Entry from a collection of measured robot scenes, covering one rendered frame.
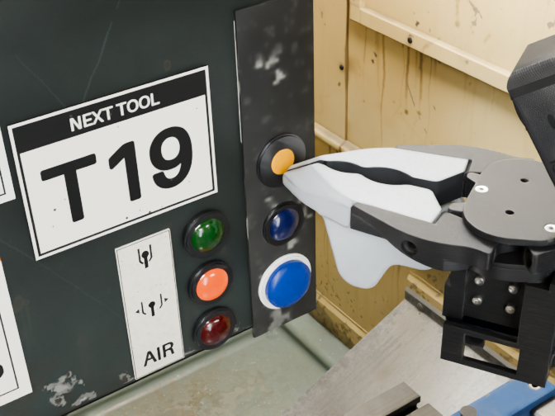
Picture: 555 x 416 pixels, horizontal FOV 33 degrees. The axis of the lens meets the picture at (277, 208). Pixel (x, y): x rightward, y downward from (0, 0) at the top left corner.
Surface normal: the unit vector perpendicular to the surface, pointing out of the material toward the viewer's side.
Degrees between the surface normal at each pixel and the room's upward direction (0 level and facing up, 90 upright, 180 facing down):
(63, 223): 90
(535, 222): 0
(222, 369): 0
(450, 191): 90
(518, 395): 0
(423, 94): 91
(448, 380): 24
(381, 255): 90
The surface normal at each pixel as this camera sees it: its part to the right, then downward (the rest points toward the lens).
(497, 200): -0.03, -0.84
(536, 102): -0.42, 0.51
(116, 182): 0.57, 0.44
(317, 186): -0.63, -0.45
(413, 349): -0.37, -0.63
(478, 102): -0.83, 0.33
